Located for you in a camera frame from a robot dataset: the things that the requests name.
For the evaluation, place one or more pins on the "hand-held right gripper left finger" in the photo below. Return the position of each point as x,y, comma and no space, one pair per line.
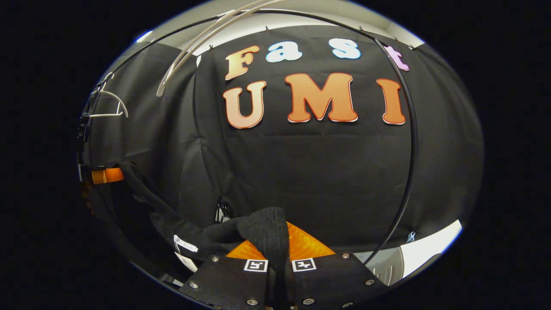
228,284

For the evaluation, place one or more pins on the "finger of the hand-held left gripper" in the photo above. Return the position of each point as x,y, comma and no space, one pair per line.
109,175

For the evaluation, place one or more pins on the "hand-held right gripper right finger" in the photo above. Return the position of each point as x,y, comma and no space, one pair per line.
335,282

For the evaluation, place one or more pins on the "black knit garment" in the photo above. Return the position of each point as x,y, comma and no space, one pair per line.
267,232

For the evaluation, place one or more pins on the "empty white clothes hanger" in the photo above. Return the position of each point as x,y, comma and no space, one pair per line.
112,97

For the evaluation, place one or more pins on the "black clothes rack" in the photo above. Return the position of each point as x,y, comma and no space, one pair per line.
413,129

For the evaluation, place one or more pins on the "white paper hang tag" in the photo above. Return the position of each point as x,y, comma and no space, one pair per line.
185,261

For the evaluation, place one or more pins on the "black folding stand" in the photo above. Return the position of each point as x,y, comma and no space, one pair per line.
221,211

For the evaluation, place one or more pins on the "small ceiling light panel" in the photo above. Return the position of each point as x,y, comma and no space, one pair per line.
145,36

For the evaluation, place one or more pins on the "black backdrop cloth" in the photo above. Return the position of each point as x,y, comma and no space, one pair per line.
323,172

